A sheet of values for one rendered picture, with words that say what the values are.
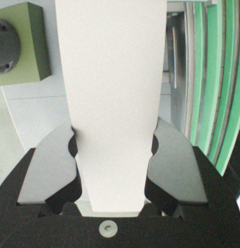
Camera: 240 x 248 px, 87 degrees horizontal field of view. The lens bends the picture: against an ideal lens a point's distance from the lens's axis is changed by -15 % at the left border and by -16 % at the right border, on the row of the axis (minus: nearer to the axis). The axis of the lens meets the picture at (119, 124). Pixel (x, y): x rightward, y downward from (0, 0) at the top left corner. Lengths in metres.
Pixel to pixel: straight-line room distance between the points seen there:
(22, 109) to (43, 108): 0.09
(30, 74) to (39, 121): 0.21
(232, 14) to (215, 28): 0.10
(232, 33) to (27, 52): 0.47
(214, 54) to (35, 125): 0.59
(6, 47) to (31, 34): 0.07
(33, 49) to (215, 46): 0.40
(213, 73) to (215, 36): 0.06
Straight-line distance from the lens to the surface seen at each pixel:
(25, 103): 0.59
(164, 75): 0.47
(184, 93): 0.38
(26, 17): 0.44
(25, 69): 0.45
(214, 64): 0.29
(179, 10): 0.35
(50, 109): 0.55
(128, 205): 0.19
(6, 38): 0.42
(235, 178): 0.64
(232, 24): 0.37
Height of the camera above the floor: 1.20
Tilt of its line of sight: 60 degrees down
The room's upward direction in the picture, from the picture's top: 180 degrees clockwise
